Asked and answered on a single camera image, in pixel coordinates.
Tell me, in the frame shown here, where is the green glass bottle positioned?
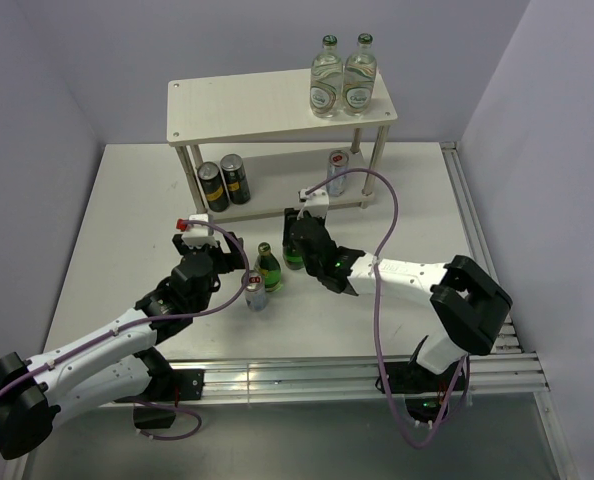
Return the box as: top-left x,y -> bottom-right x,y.
282,237 -> 304,270
255,242 -> 282,292

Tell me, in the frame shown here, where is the green glass bottle front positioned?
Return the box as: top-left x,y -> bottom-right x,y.
255,242 -> 282,292

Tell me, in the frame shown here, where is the white blue can shelf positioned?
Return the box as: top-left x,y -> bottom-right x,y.
326,150 -> 349,197

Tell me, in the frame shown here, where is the clear glass bottle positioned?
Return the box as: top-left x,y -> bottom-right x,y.
342,33 -> 377,115
309,35 -> 343,118

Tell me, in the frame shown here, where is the clear glass bottle front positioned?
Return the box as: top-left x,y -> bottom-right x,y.
342,33 -> 377,115

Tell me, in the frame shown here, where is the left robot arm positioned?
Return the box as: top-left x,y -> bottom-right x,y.
0,231 -> 250,460

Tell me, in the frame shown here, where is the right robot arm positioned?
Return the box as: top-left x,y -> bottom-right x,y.
283,208 -> 512,393

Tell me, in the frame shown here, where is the white two-tier shelf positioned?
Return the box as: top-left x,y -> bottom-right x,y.
166,69 -> 398,222

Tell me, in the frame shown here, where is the white blue can front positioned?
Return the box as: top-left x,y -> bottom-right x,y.
244,270 -> 268,312

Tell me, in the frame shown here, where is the black can left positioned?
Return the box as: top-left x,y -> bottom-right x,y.
197,162 -> 230,212

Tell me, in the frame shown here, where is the black can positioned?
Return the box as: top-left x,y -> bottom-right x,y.
220,154 -> 251,205
197,162 -> 230,212

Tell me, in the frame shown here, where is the black can right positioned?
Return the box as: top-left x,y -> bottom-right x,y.
220,154 -> 251,205

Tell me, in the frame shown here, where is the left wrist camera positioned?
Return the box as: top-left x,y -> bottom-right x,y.
176,213 -> 217,248

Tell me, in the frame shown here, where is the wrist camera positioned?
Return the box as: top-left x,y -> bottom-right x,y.
176,213 -> 217,248
298,188 -> 330,219

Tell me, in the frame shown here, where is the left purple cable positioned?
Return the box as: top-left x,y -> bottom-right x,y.
0,222 -> 252,448

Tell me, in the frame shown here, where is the purple cable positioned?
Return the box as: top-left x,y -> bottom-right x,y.
0,222 -> 252,448
306,168 -> 471,448

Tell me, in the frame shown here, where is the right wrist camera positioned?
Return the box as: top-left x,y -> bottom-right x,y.
298,188 -> 330,219

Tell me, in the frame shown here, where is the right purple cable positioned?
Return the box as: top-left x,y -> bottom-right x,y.
306,168 -> 471,448

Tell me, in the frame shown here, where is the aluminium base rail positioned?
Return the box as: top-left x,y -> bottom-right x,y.
96,349 -> 550,407

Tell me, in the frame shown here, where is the aluminium side rail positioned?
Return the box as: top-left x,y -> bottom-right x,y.
440,141 -> 516,351

